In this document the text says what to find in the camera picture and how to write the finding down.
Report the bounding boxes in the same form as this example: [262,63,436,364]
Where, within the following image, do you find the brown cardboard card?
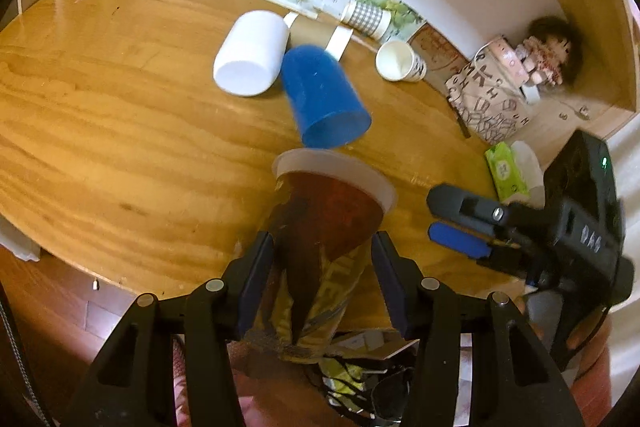
[408,23,468,82]

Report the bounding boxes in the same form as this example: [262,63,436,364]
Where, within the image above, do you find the white plastic cup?
[213,10,291,97]

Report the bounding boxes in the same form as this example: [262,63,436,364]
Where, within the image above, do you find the blue plastic cup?
[280,44,373,149]

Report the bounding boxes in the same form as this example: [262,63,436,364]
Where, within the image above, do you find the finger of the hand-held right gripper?
[428,221,525,279]
[426,184,512,234]

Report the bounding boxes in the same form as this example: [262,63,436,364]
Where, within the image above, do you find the dark-haired doll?
[517,15,584,92]

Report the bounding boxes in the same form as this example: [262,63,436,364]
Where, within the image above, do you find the person's right forearm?
[564,307,615,427]

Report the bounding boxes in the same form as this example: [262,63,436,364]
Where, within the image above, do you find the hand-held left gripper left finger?
[64,231,275,427]

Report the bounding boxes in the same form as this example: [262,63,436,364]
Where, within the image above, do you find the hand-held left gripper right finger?
[370,231,587,427]

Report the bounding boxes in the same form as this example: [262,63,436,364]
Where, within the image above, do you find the brown paper cup white rim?
[271,148,397,364]

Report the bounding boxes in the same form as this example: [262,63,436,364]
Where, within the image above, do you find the white printed paper cup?
[375,39,427,83]

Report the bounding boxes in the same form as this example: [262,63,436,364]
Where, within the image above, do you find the green tissue pack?
[484,142,531,202]

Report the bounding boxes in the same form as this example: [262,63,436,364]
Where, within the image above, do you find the checkered paper cup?
[340,0,391,40]

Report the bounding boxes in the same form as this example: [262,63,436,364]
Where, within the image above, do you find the brown paper strip white ends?
[283,12,353,60]

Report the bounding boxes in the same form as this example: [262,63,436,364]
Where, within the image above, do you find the white crumpled tissue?
[510,140,547,208]

